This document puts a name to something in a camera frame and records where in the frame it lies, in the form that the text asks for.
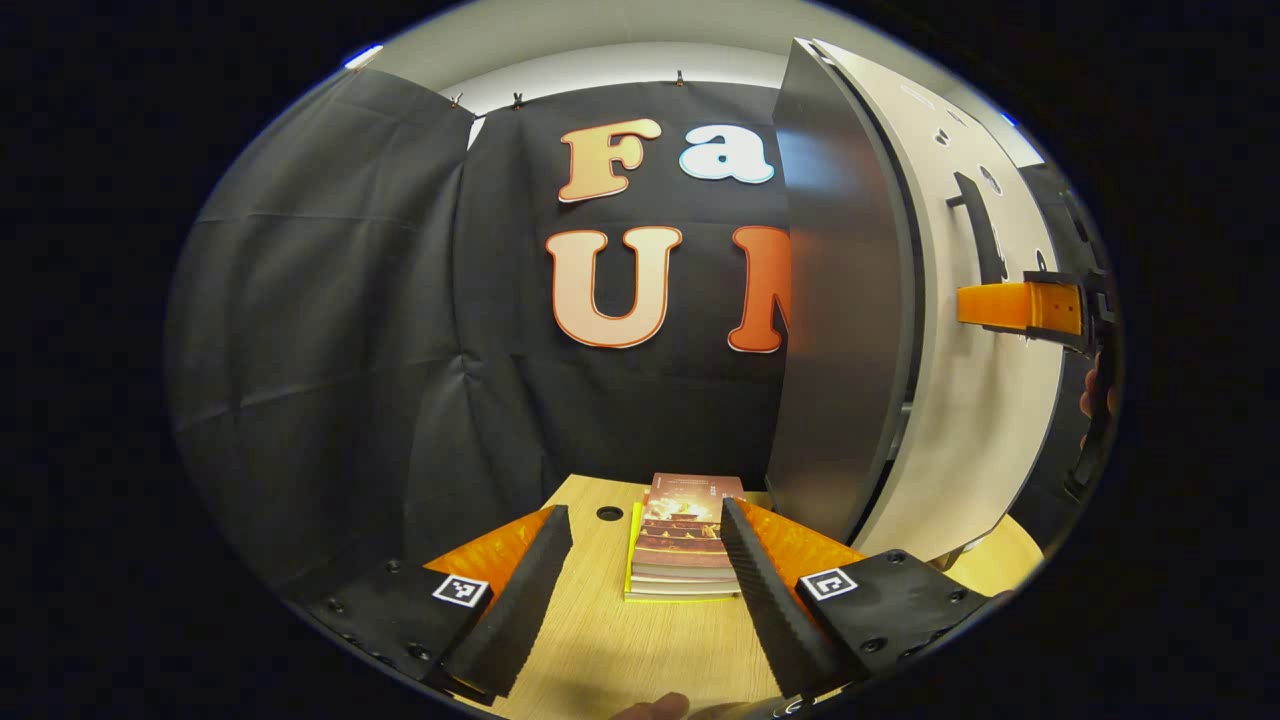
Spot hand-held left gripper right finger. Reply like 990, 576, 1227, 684
720, 497, 991, 701

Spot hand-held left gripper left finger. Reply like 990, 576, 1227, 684
300, 503, 574, 701

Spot black door handle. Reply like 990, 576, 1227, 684
945, 172, 1009, 286

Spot white cabinet door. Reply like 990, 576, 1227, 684
815, 40, 1071, 563

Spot dark grey cabinet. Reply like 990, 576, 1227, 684
765, 38, 1001, 571

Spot black backdrop cloth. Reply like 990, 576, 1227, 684
165, 65, 1116, 601

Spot row of black cloth clips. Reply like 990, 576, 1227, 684
448, 70, 689, 111

